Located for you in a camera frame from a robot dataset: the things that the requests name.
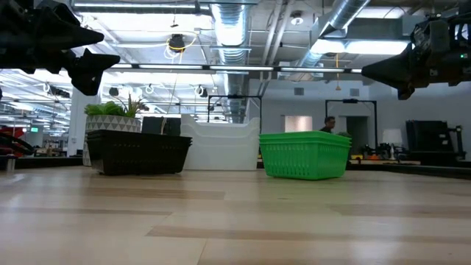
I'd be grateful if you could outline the rectangular ceiling light panel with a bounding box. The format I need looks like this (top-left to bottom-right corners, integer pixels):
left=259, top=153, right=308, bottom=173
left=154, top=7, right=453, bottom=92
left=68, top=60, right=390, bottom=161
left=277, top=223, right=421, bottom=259
left=311, top=38, right=411, bottom=56

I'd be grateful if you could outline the silver ribbed ventilation duct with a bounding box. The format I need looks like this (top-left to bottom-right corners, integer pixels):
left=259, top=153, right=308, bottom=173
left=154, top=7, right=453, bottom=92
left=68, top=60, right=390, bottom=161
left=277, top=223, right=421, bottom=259
left=294, top=0, right=371, bottom=71

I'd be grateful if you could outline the black background workstation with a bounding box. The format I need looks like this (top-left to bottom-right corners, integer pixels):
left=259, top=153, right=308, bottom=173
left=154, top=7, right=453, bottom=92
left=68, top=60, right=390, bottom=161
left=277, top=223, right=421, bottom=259
left=406, top=119, right=467, bottom=165

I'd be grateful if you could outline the black ceiling cable reel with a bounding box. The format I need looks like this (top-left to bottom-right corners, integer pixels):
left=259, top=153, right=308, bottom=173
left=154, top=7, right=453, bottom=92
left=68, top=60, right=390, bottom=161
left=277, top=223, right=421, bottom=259
left=168, top=33, right=187, bottom=53

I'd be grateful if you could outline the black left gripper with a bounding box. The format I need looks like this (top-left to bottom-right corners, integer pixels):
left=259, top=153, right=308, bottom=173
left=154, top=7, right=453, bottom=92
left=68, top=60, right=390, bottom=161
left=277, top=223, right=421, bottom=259
left=0, top=0, right=121, bottom=96

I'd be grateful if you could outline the long ceiling light strip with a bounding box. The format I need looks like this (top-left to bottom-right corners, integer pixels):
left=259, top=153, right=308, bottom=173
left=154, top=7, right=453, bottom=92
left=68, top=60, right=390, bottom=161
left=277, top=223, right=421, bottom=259
left=106, top=61, right=364, bottom=77

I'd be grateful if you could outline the black background gantry frame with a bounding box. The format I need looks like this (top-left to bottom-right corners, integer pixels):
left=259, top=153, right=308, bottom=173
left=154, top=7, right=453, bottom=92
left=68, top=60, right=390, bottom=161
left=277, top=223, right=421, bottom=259
left=325, top=98, right=378, bottom=141

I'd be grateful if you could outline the yellow hanging cord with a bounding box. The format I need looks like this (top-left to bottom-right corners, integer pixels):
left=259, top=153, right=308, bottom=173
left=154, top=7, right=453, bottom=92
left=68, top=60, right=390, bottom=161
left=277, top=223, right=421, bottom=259
left=333, top=53, right=342, bottom=92

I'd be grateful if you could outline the white plastic basket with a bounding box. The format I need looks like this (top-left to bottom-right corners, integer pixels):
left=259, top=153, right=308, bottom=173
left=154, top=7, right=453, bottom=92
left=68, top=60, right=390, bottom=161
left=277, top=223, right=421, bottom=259
left=182, top=134, right=263, bottom=172

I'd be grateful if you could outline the succulent in patterned white pot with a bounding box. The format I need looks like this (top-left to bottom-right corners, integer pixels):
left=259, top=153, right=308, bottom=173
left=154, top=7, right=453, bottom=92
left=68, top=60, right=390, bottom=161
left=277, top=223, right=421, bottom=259
left=82, top=94, right=148, bottom=167

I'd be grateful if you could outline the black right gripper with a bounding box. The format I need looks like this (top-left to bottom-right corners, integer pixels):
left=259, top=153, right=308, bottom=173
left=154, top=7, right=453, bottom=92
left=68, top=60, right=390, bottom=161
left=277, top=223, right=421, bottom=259
left=361, top=10, right=471, bottom=101

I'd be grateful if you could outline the white table lamp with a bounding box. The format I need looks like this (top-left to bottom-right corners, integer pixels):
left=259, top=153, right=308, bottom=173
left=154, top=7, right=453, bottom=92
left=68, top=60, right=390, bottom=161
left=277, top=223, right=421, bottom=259
left=381, top=128, right=404, bottom=160

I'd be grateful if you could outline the person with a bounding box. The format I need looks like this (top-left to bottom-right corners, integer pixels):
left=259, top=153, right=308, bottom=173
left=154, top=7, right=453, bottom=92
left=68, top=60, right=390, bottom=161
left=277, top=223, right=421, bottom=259
left=319, top=116, right=336, bottom=134

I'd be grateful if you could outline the red background object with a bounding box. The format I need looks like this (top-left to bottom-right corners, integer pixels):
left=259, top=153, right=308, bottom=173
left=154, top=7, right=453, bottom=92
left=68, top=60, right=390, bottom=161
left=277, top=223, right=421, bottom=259
left=0, top=126, right=36, bottom=158

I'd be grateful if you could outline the silver round ventilation duct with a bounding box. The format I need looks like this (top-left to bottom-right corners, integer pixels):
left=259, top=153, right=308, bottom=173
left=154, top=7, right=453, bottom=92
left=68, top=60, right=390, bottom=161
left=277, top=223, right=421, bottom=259
left=211, top=0, right=255, bottom=124

